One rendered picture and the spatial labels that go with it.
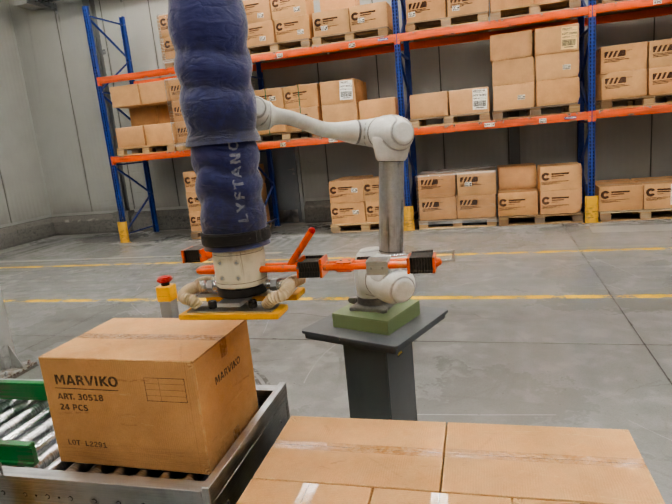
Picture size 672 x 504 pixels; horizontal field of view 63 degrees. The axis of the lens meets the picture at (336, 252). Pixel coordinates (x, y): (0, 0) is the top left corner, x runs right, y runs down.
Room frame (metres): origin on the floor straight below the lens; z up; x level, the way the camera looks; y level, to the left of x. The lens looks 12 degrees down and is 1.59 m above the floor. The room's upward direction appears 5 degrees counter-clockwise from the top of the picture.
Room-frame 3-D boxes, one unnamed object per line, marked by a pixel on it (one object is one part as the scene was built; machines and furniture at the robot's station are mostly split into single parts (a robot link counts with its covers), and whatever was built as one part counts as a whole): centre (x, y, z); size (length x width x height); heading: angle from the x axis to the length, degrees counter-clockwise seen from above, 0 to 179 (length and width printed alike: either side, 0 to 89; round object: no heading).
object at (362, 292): (2.38, -0.16, 0.98); 0.18 x 0.16 x 0.22; 19
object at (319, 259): (1.71, 0.08, 1.19); 0.10 x 0.08 x 0.06; 165
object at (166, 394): (1.88, 0.71, 0.75); 0.60 x 0.40 x 0.40; 73
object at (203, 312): (1.68, 0.35, 1.09); 0.34 x 0.10 x 0.05; 75
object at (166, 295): (2.42, 0.79, 0.50); 0.07 x 0.07 x 1.00; 75
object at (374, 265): (1.65, -0.13, 1.18); 0.07 x 0.07 x 0.04; 75
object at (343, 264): (1.84, 0.10, 1.19); 0.93 x 0.30 x 0.04; 75
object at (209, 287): (1.77, 0.32, 1.12); 0.34 x 0.25 x 0.06; 75
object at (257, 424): (1.79, 0.36, 0.58); 0.70 x 0.03 x 0.06; 165
